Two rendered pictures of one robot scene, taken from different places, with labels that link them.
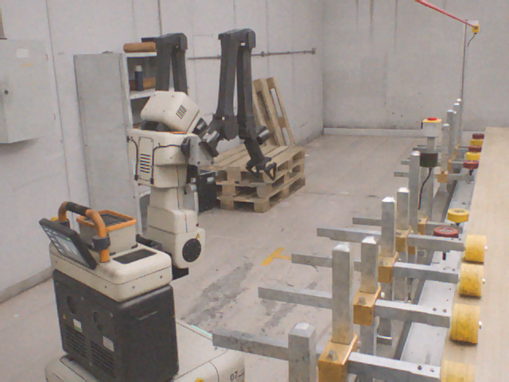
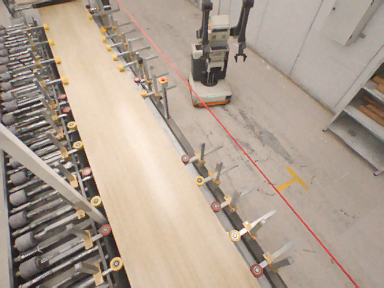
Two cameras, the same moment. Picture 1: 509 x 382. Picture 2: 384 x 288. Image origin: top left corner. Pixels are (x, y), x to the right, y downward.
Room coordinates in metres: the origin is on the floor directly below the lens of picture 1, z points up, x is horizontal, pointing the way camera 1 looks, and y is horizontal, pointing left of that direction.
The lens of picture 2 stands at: (3.59, -1.97, 2.53)
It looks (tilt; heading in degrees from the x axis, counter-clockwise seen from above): 55 degrees down; 126
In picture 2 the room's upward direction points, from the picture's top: 1 degrees clockwise
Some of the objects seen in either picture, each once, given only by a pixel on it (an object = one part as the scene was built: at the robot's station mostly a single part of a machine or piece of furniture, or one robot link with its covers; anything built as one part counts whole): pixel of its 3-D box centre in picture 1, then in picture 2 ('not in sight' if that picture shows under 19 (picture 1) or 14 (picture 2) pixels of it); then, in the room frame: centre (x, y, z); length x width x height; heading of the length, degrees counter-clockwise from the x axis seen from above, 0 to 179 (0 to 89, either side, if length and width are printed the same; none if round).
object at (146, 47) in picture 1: (141, 47); not in sight; (4.61, 0.86, 1.59); 0.30 x 0.08 x 0.08; 66
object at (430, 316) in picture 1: (356, 303); (125, 42); (1.21, -0.24, 0.95); 0.50 x 0.04 x 0.04; 66
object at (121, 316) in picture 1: (118, 296); (209, 61); (2.08, 0.57, 0.59); 0.55 x 0.34 x 0.83; 45
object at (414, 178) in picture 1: (413, 216); (147, 75); (1.92, -0.58, 0.93); 0.04 x 0.04 x 0.48; 66
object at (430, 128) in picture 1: (432, 128); (163, 83); (2.39, -0.78, 1.18); 0.07 x 0.07 x 0.08; 66
